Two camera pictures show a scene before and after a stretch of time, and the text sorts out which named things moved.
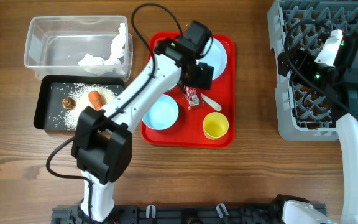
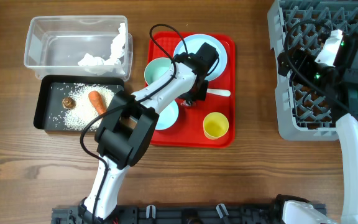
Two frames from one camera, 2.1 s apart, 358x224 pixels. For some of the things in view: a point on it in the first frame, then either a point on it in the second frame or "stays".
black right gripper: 304,60 stays
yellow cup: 215,125 stays
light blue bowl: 163,114 stays
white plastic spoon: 215,106 → 224,93
